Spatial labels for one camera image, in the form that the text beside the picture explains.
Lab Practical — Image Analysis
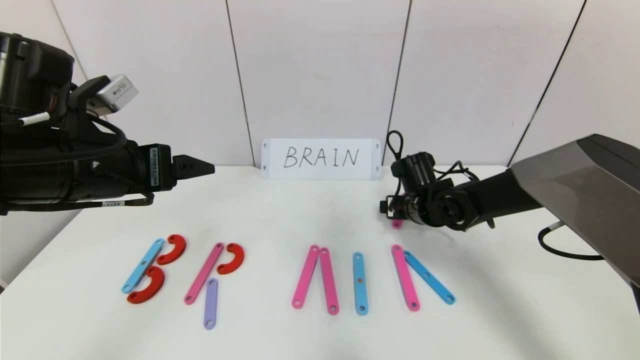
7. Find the short blue bar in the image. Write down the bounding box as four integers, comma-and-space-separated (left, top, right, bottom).
403, 250, 456, 306

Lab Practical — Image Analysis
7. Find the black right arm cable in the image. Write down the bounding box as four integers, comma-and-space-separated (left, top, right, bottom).
538, 222, 606, 261

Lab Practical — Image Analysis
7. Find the long pink bar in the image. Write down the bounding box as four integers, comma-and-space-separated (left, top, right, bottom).
319, 247, 340, 316
291, 244, 320, 309
184, 242, 225, 306
391, 244, 421, 312

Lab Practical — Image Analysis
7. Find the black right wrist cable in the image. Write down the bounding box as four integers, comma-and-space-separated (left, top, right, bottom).
434, 161, 481, 185

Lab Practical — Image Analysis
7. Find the long blue bar orange dot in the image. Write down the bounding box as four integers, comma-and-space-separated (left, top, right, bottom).
352, 252, 370, 316

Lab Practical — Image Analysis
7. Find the white sign card reading BRAIN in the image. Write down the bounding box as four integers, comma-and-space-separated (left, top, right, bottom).
261, 138, 382, 180

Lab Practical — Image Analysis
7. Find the short purple bar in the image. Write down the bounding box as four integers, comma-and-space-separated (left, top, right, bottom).
203, 278, 219, 331

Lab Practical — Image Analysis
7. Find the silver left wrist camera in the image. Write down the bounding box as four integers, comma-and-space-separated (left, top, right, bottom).
87, 74, 140, 116

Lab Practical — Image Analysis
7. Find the small red arc piece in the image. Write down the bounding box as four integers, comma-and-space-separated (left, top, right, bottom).
216, 243, 246, 275

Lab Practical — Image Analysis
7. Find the medium red arc piece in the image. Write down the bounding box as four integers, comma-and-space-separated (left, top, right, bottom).
156, 234, 187, 266

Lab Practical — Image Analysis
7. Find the long plain blue bar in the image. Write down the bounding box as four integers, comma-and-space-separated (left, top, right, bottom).
120, 238, 166, 294

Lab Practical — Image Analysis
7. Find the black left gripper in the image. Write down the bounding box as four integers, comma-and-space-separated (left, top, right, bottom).
90, 139, 215, 198

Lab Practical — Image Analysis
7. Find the large red arc piece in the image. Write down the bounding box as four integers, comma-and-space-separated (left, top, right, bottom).
126, 265, 166, 305

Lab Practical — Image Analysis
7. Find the black looped camera cable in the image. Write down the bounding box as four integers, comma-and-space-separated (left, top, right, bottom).
386, 130, 405, 166

